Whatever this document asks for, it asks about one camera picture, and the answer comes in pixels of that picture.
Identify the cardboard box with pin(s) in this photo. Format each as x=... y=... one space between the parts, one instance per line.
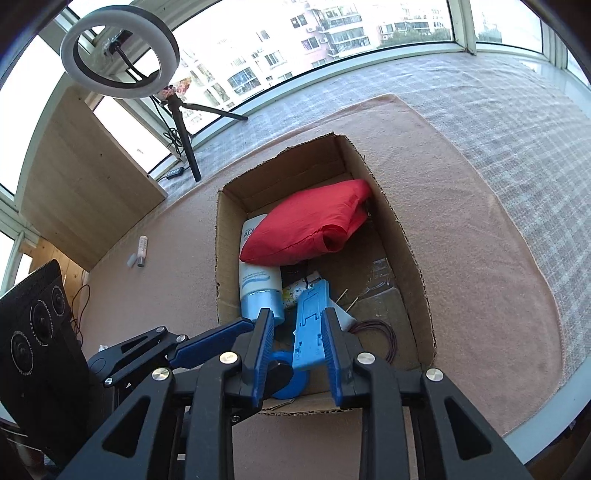
x=406 y=277

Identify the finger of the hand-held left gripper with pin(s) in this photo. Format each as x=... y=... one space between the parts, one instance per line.
x=207 y=344

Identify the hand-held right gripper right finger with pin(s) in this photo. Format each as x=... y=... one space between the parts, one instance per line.
x=332 y=360

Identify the blue round tape measure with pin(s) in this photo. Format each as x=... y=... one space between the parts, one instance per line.
x=295 y=385

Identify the wooden plank panel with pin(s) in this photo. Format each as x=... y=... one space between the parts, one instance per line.
x=46 y=251

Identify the white window frame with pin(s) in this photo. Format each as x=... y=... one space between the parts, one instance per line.
x=464 y=27

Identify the checkered cloth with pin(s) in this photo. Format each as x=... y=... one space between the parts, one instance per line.
x=508 y=115

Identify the large wooden board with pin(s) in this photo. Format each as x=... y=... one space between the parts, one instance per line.
x=83 y=194

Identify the red cloth pouch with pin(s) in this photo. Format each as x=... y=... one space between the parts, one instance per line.
x=304 y=221

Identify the white lotion bottle blue cap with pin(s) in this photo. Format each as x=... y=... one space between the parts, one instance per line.
x=261 y=281

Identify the small pink bottle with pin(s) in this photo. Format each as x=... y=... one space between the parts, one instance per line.
x=142 y=251

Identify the white charger plug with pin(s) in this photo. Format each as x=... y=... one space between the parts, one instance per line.
x=344 y=318

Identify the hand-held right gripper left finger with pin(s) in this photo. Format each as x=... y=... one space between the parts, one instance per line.
x=263 y=350

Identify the patterned lighter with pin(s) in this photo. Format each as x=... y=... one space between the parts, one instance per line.
x=293 y=293

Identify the small white cap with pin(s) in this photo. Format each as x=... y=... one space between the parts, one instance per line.
x=130 y=259

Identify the blue phone stand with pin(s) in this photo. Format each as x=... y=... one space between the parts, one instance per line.
x=309 y=332

